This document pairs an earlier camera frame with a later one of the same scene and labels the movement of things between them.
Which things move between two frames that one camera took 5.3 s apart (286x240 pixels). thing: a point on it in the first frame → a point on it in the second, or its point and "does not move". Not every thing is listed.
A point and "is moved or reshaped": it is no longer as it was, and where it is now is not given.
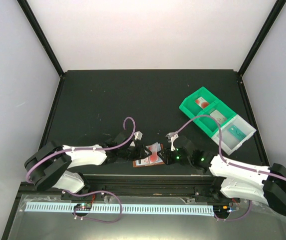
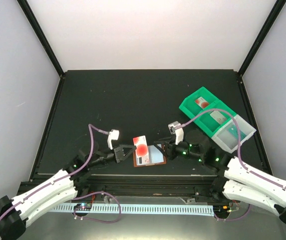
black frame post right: (278, 9) does not move
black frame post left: (42, 35) does not move
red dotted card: (154, 158) is moved or reshaped
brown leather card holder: (153, 159) does not move
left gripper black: (140, 153) → (119, 153)
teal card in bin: (236, 132) does not move
